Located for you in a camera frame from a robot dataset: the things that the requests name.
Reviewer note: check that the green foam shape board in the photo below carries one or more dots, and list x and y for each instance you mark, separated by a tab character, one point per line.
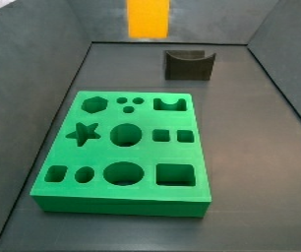
125	158

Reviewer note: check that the black notched foam block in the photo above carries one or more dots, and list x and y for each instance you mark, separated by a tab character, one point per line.
188	65

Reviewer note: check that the yellow panel on back wall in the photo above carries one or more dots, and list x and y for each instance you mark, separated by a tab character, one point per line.
148	18

